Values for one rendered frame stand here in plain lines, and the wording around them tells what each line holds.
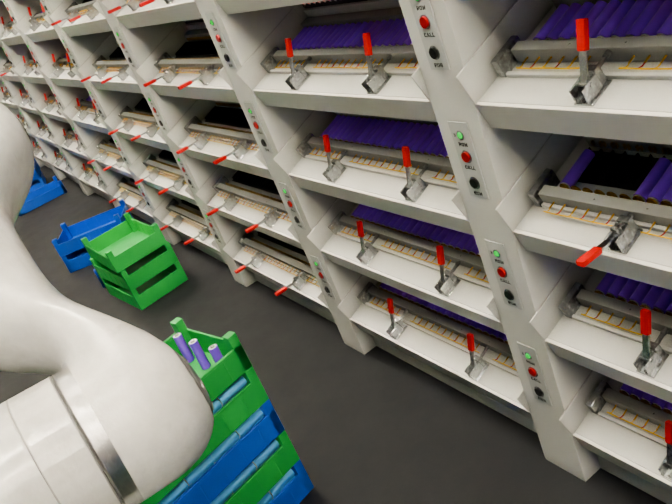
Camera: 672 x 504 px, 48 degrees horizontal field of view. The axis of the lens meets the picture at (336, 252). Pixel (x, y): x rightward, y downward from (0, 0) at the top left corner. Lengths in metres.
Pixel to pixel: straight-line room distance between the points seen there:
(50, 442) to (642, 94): 0.67
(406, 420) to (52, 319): 1.13
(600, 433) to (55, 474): 0.96
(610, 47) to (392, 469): 0.95
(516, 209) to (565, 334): 0.22
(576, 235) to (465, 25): 0.31
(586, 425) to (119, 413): 0.94
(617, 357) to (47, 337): 0.80
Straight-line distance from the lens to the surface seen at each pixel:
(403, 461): 1.59
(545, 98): 0.98
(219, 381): 1.40
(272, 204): 2.02
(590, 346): 1.19
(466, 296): 1.38
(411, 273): 1.51
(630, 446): 1.31
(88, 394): 0.59
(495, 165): 1.09
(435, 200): 1.28
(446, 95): 1.09
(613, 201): 1.04
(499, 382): 1.49
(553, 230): 1.09
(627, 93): 0.91
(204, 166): 2.37
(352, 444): 1.67
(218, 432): 1.43
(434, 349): 1.63
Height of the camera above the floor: 1.04
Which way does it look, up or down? 25 degrees down
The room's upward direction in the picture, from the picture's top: 23 degrees counter-clockwise
